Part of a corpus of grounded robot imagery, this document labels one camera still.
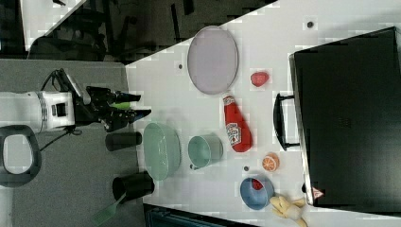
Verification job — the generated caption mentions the plush orange slice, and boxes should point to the plush orange slice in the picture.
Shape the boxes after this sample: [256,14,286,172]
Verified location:
[262,152,280,172]

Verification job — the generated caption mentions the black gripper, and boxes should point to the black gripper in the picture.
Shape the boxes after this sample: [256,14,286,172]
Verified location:
[73,86,151,132]

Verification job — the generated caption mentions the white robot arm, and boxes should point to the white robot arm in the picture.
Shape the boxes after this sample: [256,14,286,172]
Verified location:
[1,86,151,133]

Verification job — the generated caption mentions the lavender round plate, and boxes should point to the lavender round plate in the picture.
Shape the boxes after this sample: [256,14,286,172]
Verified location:
[187,26,238,95]

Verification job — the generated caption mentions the green mug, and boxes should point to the green mug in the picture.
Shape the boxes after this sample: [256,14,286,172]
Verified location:
[187,133,223,169]

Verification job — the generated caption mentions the blue bowl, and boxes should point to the blue bowl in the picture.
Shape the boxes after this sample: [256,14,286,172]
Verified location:
[239,175,274,210]

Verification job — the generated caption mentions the plush strawberry on table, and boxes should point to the plush strawberry on table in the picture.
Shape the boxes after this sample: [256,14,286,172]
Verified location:
[251,72,270,87]

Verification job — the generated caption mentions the black toaster oven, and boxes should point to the black toaster oven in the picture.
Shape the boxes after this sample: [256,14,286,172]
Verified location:
[289,26,401,217]

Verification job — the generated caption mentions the red plush ketchup bottle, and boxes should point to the red plush ketchup bottle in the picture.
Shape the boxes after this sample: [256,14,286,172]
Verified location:
[223,96,253,152]

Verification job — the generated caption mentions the green oval strainer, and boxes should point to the green oval strainer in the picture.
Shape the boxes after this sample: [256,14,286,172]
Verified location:
[143,122,182,181]

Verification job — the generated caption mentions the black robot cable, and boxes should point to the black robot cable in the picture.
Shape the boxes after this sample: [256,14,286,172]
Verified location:
[39,68,83,152]

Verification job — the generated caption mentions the green spatula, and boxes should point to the green spatula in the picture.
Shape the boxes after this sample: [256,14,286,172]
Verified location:
[92,194,126,227]

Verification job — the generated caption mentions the black utensil holder cup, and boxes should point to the black utensil holder cup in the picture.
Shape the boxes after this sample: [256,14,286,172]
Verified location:
[112,171,155,204]

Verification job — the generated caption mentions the plush peeled banana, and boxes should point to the plush peeled banana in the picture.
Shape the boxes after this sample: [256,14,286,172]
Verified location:
[270,196,308,227]

